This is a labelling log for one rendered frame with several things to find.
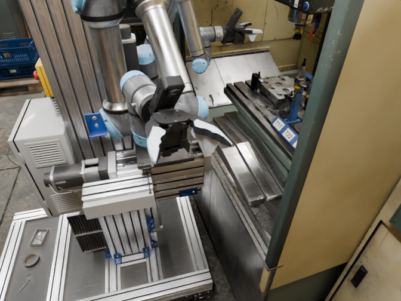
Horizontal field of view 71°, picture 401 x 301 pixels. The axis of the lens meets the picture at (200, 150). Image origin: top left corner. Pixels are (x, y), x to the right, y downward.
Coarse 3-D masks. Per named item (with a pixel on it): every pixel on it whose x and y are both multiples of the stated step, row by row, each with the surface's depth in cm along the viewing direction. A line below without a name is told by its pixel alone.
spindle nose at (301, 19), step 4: (292, 8) 160; (288, 12) 165; (292, 12) 161; (296, 12) 159; (300, 12) 158; (288, 16) 165; (292, 16) 162; (296, 16) 160; (300, 16) 159; (304, 16) 159; (308, 16) 159; (312, 16) 159; (288, 20) 166; (292, 20) 163; (296, 20) 162; (300, 20) 160; (304, 20) 160; (308, 20) 160; (312, 20) 161
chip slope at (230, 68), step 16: (224, 64) 272; (240, 64) 274; (256, 64) 277; (272, 64) 280; (192, 80) 258; (208, 80) 260; (224, 80) 262; (240, 80) 265; (208, 96) 251; (224, 96) 254
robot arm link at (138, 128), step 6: (132, 114) 71; (132, 120) 72; (138, 120) 71; (132, 126) 74; (138, 126) 72; (144, 126) 72; (132, 132) 75; (138, 132) 74; (144, 132) 74; (138, 138) 75; (144, 138) 75; (138, 144) 77; (144, 144) 76
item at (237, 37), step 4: (236, 24) 150; (224, 28) 145; (236, 28) 146; (240, 28) 145; (244, 28) 148; (224, 32) 145; (228, 32) 147; (232, 32) 148; (236, 32) 147; (224, 36) 146; (228, 36) 149; (232, 36) 149; (236, 36) 148; (240, 36) 149; (244, 36) 149; (224, 40) 148; (228, 40) 149; (232, 40) 150; (236, 40) 149; (240, 40) 149
